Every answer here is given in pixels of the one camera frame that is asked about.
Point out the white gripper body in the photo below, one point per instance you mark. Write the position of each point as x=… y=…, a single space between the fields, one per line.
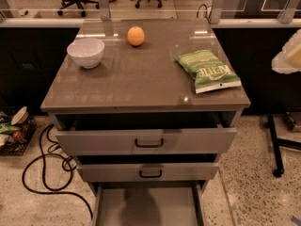
x=290 y=58

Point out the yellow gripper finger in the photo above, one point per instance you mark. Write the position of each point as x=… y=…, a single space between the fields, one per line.
x=294 y=56

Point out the green jalapeno chip bag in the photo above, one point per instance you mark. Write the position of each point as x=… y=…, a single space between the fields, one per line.
x=208 y=71

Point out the grey drawer cabinet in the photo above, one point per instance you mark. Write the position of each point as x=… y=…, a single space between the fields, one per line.
x=144 y=79

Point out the top grey drawer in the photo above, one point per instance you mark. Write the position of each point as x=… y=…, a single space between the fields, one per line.
x=143 y=133

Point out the grey drawer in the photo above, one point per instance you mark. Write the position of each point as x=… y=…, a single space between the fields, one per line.
x=149 y=204
x=143 y=168
x=143 y=133

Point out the bottom grey drawer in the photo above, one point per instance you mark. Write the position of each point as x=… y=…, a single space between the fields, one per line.
x=149 y=204

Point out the middle grey drawer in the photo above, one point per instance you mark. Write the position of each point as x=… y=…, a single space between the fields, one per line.
x=143 y=168

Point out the green snack bag in basket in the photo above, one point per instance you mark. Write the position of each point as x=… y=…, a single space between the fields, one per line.
x=8 y=129

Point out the black rolling stand base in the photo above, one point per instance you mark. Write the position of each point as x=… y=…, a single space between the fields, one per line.
x=277 y=142

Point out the orange fruit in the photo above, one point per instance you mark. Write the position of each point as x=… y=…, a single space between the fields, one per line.
x=136 y=36

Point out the white ceramic bowl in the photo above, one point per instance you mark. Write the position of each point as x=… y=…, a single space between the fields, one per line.
x=86 y=52

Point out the white bowl in basket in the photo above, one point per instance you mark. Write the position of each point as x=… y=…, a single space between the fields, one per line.
x=20 y=116

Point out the black wire basket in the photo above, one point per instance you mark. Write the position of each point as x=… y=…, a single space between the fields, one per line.
x=16 y=143

